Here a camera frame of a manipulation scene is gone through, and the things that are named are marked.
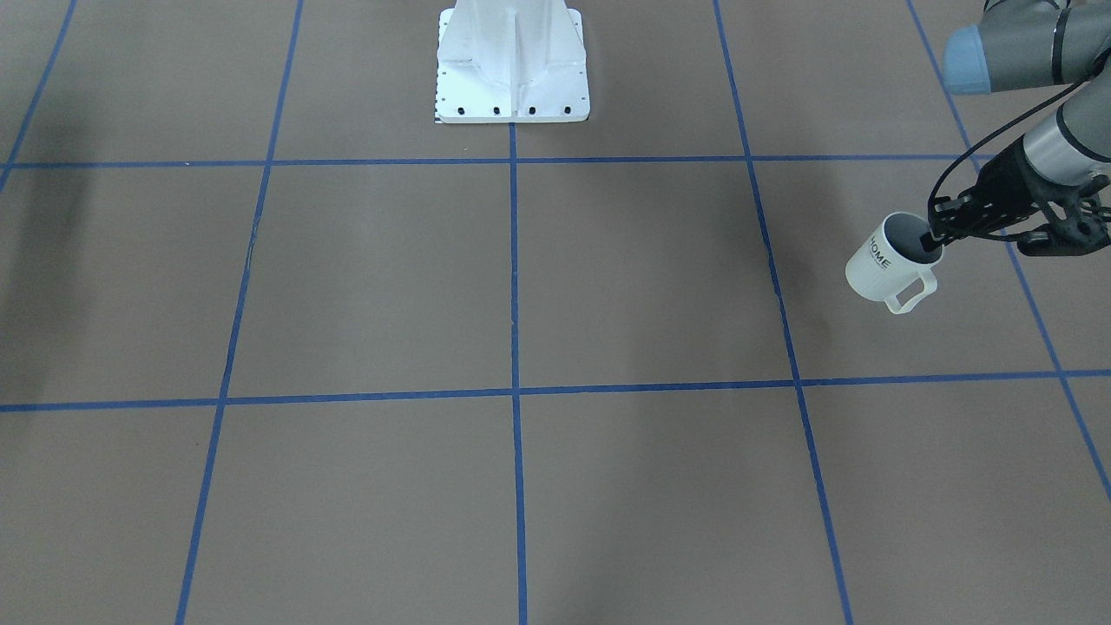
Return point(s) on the white HOME mug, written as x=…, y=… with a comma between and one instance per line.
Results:
x=895, y=263

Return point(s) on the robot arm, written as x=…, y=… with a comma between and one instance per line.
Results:
x=1034, y=44

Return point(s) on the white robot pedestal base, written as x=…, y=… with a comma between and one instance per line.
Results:
x=511, y=62

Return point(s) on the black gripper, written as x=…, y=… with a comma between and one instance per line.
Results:
x=1004, y=184

